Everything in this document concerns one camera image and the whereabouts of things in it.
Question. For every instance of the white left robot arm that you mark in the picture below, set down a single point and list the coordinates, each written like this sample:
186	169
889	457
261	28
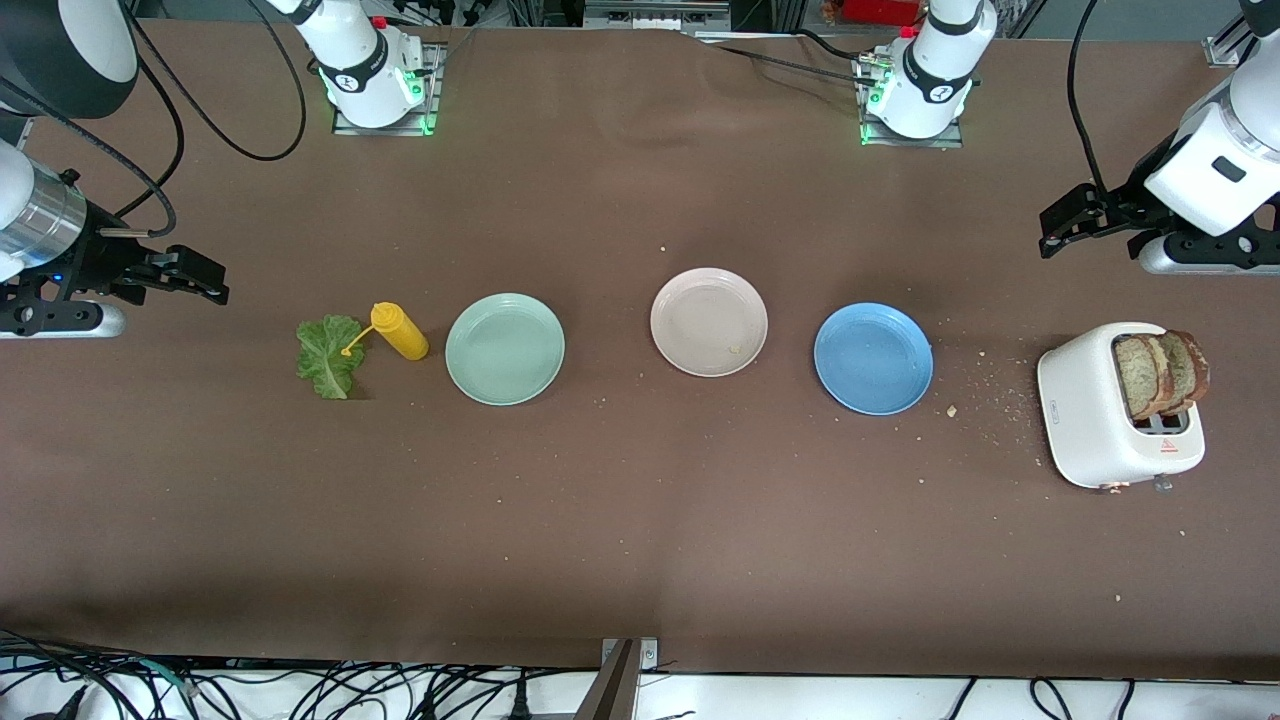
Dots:
935	80

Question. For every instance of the aluminium frame profile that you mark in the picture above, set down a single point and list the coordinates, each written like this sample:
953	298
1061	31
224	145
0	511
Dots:
1222	50

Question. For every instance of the aluminium post with bracket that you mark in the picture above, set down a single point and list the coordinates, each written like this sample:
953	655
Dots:
615	690

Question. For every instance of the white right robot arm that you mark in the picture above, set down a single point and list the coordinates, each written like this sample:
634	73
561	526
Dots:
360	60

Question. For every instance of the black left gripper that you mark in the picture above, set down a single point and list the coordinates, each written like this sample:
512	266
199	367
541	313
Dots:
1128	201

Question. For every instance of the grey metal frame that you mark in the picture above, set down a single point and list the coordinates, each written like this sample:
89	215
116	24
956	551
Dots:
650	15

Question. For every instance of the beige round plate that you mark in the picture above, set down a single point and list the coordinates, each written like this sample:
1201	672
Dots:
708	320

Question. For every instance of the green lettuce leaf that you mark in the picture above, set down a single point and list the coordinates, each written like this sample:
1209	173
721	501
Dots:
325	365

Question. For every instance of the brown bread slice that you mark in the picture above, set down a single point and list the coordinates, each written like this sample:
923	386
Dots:
1135	375
1192	365

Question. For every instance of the blue round plate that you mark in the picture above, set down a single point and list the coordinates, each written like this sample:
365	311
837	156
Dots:
872	358

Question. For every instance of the red box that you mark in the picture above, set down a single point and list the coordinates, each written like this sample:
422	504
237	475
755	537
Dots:
880	10

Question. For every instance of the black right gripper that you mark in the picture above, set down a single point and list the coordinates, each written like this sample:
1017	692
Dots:
103	255

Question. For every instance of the black power plug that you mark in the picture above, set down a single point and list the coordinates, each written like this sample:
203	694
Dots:
518	700

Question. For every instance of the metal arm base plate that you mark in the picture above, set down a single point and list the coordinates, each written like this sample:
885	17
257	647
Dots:
432	100
910	143

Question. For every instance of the mint green round plate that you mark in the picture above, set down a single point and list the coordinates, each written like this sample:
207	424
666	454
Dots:
505	350

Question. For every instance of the yellow squeeze sauce bottle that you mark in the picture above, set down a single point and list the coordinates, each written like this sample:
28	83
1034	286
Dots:
400	335

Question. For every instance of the white two-slot toaster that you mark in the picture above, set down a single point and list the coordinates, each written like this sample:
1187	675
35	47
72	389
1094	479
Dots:
1085	410

